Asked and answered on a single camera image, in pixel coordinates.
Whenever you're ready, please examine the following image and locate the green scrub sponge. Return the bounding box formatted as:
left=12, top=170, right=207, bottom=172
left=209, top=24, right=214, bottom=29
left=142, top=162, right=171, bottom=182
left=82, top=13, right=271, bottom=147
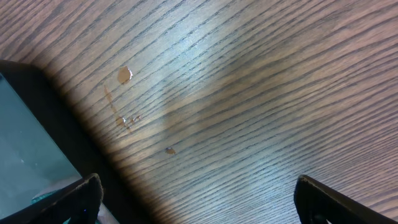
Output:
left=30, top=190, right=101, bottom=224

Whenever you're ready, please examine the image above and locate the black water basin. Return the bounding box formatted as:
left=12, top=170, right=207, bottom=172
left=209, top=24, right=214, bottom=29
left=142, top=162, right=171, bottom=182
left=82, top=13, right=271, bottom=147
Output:
left=0, top=59, right=156, bottom=224

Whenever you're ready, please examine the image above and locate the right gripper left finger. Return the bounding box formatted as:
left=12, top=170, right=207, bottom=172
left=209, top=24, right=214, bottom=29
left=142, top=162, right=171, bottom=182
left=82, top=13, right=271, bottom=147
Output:
left=1, top=173, right=103, bottom=224

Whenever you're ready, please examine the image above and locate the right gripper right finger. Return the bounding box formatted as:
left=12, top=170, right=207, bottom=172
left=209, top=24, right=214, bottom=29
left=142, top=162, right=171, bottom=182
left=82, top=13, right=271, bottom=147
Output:
left=294, top=175, right=397, bottom=224

